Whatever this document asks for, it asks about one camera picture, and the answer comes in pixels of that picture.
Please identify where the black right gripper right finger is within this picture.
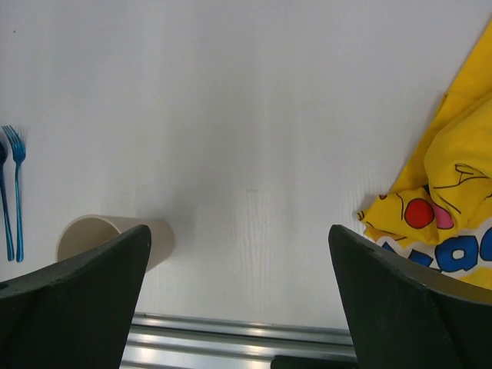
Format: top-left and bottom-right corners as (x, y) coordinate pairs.
(328, 224), (491, 368)

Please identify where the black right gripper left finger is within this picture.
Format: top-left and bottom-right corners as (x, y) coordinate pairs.
(1, 225), (151, 368)

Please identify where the beige plastic cup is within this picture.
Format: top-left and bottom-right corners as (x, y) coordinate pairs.
(56, 214), (175, 273)

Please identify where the yellow Pikachu cloth placemat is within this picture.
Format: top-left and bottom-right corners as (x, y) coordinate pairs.
(357, 28), (491, 288)

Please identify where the blue metallic fork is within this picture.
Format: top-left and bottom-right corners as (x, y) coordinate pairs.
(2, 125), (26, 263)

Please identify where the aluminium frame rail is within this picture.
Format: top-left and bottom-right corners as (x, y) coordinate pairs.
(120, 313), (357, 368)

